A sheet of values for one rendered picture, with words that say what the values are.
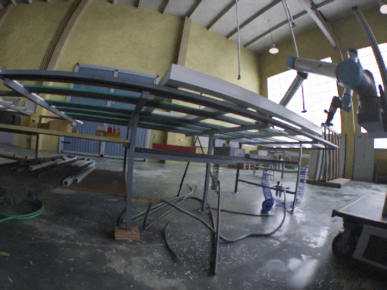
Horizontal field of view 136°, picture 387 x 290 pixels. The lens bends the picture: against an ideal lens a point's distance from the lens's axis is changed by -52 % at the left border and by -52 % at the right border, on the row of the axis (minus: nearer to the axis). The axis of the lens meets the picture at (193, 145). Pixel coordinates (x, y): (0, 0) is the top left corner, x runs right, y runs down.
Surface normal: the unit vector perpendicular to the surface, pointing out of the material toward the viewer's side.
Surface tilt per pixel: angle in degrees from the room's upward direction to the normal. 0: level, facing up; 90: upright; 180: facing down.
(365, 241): 90
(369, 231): 90
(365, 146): 90
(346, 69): 93
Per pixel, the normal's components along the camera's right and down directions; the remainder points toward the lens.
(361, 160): -0.89, -0.11
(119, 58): 0.44, 0.00
